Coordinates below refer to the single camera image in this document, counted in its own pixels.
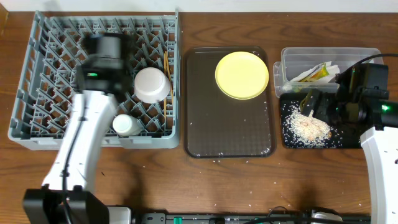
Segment clear plastic bin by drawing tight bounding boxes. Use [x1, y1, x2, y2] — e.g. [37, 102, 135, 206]
[273, 47, 381, 97]

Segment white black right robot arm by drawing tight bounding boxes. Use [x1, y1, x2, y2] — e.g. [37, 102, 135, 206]
[300, 63, 397, 223]

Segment spilled rice pile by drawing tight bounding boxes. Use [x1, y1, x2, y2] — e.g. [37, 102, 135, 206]
[281, 101, 342, 149]

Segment grey plastic dish rack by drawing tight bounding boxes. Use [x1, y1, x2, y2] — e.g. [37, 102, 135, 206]
[8, 12, 181, 150]

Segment white napkin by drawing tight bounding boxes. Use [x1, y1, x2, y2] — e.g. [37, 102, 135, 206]
[290, 64, 340, 83]

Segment yellow plate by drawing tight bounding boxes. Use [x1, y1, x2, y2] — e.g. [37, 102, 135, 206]
[215, 51, 269, 100]

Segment wooden chopstick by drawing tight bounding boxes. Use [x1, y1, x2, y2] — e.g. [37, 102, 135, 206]
[164, 52, 168, 132]
[166, 52, 174, 104]

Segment black waste tray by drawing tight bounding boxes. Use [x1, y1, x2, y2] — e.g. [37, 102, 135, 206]
[279, 93, 361, 149]

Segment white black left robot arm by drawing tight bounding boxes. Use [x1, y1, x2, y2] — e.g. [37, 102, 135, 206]
[22, 32, 134, 223]

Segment black rail at table edge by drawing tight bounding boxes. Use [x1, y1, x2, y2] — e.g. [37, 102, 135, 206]
[131, 206, 371, 224]

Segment white pink bowl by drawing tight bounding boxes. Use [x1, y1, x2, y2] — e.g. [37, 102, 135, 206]
[134, 67, 170, 104]

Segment dark brown serving tray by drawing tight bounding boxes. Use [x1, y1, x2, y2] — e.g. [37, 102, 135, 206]
[183, 46, 277, 159]

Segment green orange snack wrapper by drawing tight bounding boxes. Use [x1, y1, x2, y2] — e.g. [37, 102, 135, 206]
[298, 62, 331, 82]

